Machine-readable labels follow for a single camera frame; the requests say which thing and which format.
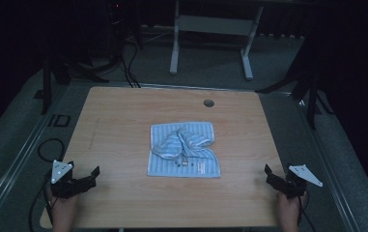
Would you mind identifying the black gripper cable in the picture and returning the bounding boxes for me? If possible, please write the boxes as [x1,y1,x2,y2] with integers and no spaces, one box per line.
[297,195,318,232]
[27,137,66,232]

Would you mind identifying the person's right hand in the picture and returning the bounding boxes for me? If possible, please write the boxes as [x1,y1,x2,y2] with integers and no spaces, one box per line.
[275,189,309,232]

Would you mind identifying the person's left hand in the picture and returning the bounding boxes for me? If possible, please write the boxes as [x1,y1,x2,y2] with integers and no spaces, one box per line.
[44,187,80,232]

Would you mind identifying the white metal table frame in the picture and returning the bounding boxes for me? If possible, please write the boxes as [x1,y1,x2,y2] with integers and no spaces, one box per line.
[169,0,265,81]

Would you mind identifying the blue striped towel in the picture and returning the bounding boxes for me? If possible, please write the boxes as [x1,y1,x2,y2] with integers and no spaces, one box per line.
[147,121,222,179]

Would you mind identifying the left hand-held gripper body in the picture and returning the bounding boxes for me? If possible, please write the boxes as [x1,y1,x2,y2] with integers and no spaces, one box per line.
[49,159,89,199]

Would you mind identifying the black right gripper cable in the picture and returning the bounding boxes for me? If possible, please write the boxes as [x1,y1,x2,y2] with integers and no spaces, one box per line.
[297,195,318,232]

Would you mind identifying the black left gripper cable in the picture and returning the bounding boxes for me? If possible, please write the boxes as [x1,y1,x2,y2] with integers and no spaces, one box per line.
[27,137,66,232]

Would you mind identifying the black floor stand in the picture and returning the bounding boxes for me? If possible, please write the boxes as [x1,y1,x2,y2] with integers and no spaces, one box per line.
[254,38,335,131]
[32,54,110,116]

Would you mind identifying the black floor cables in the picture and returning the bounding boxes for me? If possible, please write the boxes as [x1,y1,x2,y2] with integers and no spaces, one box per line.
[107,28,142,89]

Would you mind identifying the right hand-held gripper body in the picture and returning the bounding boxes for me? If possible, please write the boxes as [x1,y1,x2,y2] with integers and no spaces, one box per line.
[277,163,324,199]

